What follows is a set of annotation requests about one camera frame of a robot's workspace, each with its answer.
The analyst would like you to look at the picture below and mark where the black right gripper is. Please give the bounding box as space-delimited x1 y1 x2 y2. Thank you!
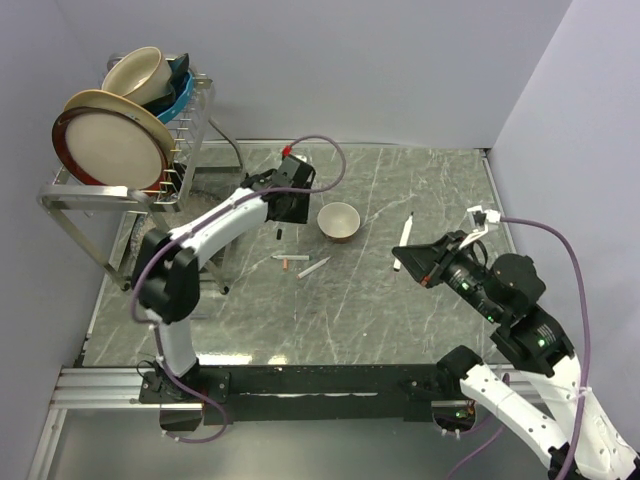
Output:
391 227 502 320

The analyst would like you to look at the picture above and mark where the white pen black tip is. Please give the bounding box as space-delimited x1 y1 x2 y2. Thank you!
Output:
393 212 414 272

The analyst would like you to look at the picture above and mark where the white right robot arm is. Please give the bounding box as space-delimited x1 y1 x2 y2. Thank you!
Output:
392 231 639 479

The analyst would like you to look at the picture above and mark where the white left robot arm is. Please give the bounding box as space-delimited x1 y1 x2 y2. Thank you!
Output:
132 154 316 402

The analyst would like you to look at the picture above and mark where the white pen green end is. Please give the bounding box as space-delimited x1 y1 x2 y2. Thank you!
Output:
271 254 311 261

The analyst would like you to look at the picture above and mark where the white pen pink end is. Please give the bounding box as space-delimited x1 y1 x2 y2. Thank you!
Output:
296 257 331 280

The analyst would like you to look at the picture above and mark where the small cream bowl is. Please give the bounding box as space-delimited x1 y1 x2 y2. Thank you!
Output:
317 202 361 243

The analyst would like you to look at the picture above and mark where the speckled grey plate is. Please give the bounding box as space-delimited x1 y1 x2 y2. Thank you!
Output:
130 187 232 257

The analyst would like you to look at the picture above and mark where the blue dish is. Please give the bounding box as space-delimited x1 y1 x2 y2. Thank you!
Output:
156 70 195 124

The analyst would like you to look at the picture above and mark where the black dish in rack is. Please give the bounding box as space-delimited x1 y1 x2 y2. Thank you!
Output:
148 53 190 109

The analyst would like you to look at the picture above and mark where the metal dish rack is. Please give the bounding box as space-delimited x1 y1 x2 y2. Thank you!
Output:
37 64 246 291

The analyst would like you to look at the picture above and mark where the black base bar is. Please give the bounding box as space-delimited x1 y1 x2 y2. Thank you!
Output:
139 364 478 431

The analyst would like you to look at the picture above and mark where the large beige bowl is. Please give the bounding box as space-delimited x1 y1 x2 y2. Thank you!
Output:
101 46 172 105

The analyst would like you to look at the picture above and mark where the red rimmed white plate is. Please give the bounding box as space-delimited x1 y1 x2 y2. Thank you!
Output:
51 107 167 191

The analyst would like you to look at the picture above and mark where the beige plate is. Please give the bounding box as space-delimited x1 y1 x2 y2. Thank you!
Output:
63 89 175 163

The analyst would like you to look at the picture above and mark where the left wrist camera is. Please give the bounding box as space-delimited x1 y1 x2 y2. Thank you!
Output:
272 146 316 189

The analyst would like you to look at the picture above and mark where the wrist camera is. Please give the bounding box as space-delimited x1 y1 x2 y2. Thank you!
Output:
461 205 502 248
272 146 316 189

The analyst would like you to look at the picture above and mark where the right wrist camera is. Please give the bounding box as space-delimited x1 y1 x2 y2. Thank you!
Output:
461 205 502 248

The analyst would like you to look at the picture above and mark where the aluminium rail frame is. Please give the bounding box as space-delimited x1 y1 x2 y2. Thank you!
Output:
24 147 601 480

